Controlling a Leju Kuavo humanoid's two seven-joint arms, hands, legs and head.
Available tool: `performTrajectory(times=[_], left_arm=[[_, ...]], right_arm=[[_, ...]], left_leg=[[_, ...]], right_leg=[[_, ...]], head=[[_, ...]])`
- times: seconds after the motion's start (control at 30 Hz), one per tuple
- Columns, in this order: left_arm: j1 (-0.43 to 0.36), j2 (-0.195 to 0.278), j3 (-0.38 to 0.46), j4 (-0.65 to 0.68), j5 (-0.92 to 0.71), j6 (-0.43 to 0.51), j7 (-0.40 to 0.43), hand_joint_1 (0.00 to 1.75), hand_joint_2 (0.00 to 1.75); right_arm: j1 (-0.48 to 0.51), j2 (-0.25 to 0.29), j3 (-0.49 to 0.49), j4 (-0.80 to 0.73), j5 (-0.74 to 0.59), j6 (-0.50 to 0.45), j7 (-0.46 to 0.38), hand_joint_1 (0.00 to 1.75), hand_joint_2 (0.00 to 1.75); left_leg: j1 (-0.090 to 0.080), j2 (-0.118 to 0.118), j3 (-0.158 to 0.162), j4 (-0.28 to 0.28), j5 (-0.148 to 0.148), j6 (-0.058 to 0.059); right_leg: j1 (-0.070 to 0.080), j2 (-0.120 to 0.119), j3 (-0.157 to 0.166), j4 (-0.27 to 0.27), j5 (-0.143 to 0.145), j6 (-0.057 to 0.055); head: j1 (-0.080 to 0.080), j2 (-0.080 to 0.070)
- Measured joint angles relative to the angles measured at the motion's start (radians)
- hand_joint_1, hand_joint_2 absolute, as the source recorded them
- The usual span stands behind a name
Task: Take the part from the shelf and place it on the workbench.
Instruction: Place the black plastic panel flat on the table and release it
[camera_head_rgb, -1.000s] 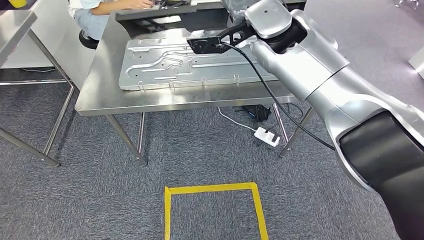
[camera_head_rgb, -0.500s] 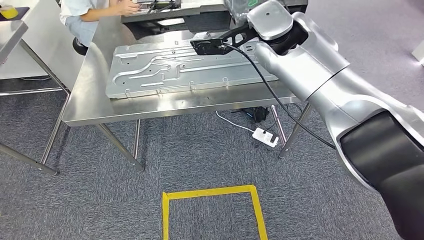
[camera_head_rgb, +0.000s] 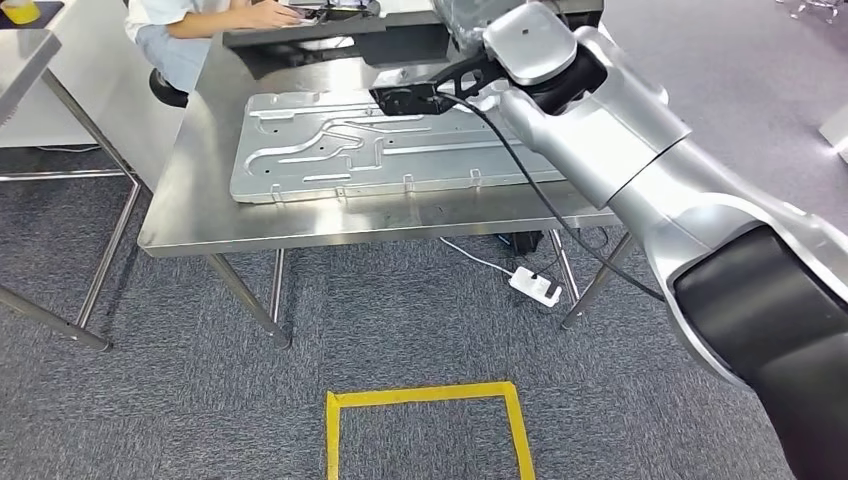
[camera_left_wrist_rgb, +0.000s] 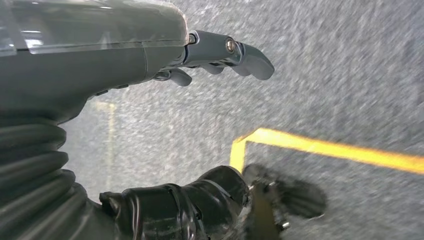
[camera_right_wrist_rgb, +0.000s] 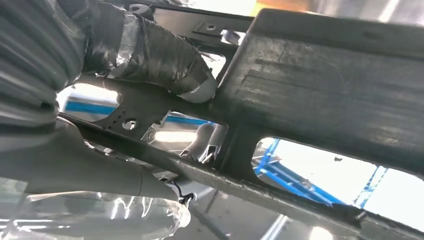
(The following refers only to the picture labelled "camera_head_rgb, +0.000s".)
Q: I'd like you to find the grey stamped metal plate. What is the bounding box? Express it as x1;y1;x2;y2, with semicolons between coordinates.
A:
229;82;571;205

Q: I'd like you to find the black remote controller with antennas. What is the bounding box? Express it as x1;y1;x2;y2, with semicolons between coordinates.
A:
288;0;382;28

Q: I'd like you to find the yellow floor tape square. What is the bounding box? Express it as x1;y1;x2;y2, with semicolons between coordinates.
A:
325;380;537;480

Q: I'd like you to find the white power cable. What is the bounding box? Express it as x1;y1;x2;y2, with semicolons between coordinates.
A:
439;237;517;278

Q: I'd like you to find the yellow tape roll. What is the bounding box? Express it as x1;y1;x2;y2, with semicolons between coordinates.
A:
0;0;42;26

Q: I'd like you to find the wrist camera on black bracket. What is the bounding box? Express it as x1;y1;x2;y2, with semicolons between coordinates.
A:
368;52;515;118

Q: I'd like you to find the black router with antennas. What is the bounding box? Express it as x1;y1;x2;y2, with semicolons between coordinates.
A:
506;229;546;256

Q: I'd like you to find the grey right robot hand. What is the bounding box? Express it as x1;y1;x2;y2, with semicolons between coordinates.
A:
430;0;531;52

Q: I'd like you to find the stainless steel workbench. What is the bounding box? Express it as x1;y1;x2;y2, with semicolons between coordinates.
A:
137;0;637;351

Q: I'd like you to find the white power strip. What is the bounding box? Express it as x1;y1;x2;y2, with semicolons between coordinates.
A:
508;266;563;309

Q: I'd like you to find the black desk mat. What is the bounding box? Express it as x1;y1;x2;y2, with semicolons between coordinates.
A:
0;0;66;31

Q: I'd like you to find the white cabinet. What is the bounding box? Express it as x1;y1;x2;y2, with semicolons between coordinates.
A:
819;102;848;164

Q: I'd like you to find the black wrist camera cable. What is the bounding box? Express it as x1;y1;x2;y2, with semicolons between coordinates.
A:
437;91;666;304

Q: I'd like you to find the chrome office chair base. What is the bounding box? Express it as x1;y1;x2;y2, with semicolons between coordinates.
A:
775;0;843;24

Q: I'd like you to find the stainless steel table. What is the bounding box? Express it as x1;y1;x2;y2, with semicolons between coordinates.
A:
0;29;144;352

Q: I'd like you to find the black plastic part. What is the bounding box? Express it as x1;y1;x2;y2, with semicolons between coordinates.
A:
221;0;605;68

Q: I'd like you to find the person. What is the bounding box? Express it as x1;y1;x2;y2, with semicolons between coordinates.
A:
124;0;306;94

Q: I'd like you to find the white desk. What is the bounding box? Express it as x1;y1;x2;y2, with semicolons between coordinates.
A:
0;0;187;193

